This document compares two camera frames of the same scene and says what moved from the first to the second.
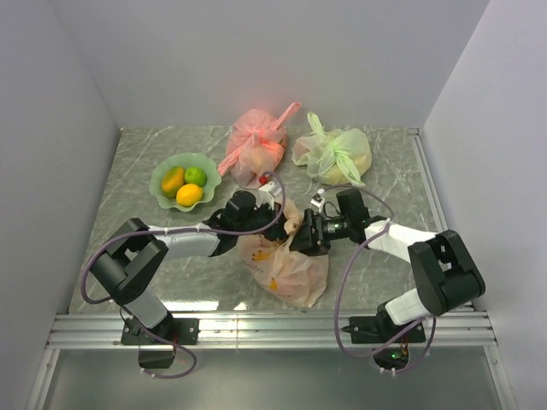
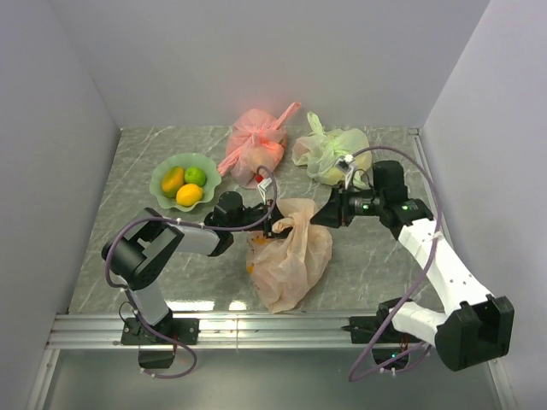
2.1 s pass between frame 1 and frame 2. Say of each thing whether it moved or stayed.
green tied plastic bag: stayed
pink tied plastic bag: stayed
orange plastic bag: moved
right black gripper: moved
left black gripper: stayed
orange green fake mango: stayed
